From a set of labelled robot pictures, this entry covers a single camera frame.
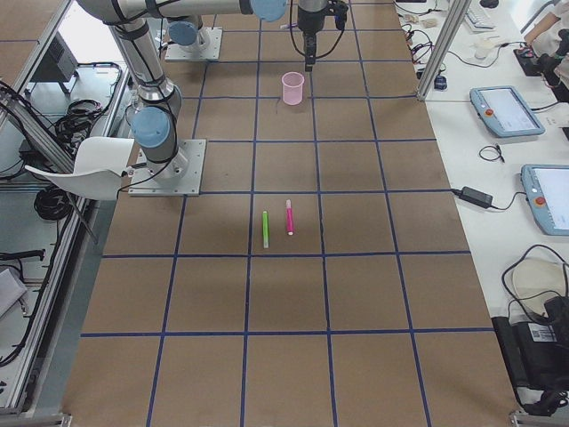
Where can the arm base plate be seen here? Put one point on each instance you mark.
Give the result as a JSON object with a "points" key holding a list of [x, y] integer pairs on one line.
{"points": [[195, 44], [183, 176]]}

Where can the black power adapter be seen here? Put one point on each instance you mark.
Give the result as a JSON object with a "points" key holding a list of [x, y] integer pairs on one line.
{"points": [[476, 197]]}

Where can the white keyboard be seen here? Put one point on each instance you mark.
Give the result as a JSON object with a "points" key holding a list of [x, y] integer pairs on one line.
{"points": [[477, 19]]}

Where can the white plastic chair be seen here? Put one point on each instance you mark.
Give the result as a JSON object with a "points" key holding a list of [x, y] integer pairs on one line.
{"points": [[97, 175]]}

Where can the pink mesh cup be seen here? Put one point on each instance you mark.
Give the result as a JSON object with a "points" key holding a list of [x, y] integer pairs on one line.
{"points": [[292, 88]]}

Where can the pink highlighter pen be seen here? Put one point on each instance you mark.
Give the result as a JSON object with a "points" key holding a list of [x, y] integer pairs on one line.
{"points": [[289, 217]]}

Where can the white paper cup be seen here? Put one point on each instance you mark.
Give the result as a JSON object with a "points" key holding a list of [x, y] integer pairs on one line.
{"points": [[483, 48]]}

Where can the green highlighter pen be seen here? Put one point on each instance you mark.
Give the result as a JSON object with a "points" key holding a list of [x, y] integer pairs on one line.
{"points": [[265, 229]]}

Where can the small blue device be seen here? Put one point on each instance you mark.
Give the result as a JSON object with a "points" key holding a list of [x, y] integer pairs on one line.
{"points": [[440, 83]]}

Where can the teach pendant near post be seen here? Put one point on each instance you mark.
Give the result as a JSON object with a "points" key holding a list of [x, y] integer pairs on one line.
{"points": [[504, 112]]}

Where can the aluminium frame post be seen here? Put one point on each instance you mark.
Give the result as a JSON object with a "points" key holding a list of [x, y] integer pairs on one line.
{"points": [[455, 14]]}

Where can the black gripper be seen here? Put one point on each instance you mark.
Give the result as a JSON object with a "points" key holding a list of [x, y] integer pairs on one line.
{"points": [[309, 19]]}

